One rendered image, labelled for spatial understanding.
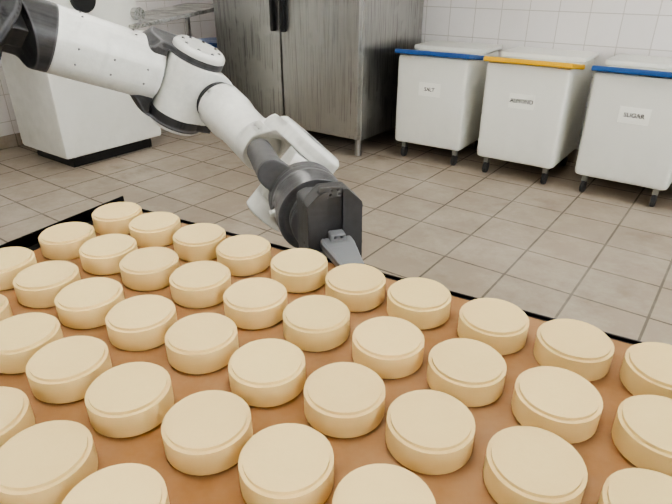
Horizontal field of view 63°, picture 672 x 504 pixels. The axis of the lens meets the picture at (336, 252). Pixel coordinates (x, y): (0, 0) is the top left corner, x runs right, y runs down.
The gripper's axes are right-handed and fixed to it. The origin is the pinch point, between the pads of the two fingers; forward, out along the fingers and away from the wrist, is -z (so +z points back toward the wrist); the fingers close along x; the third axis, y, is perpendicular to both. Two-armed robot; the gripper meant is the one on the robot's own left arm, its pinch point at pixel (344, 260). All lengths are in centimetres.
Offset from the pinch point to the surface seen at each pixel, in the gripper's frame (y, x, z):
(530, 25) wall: 229, -10, 317
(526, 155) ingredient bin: 196, -82, 252
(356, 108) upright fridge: 105, -62, 327
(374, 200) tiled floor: 93, -100, 250
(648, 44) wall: 276, -18, 257
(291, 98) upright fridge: 68, -61, 375
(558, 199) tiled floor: 201, -101, 221
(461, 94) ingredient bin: 167, -49, 292
